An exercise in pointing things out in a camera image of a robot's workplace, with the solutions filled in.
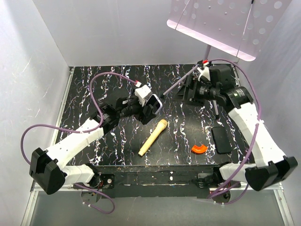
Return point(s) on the orange curved plastic piece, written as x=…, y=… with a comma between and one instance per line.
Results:
x=199, y=149

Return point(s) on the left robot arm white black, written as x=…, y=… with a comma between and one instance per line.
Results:
x=50, y=169

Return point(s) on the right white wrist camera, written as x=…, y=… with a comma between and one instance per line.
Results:
x=203, y=70

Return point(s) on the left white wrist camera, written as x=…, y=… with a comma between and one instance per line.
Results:
x=143, y=92

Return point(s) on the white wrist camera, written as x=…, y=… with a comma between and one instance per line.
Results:
x=203, y=70
x=143, y=92

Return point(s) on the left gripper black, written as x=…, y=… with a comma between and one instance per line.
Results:
x=143, y=117

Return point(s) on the aluminium frame rail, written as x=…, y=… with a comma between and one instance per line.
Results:
x=49, y=167

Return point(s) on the lavender music stand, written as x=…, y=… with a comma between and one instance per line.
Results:
x=237, y=27

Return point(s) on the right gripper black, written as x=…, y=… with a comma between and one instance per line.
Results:
x=190, y=83

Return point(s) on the lavender phone case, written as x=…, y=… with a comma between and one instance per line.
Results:
x=160, y=104

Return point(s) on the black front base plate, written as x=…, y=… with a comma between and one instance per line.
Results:
x=157, y=180

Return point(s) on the black phone on right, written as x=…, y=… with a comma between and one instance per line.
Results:
x=221, y=140

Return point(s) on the beige wooden microphone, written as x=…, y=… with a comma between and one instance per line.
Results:
x=162, y=124

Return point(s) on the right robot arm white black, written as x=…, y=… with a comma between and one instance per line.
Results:
x=215, y=83

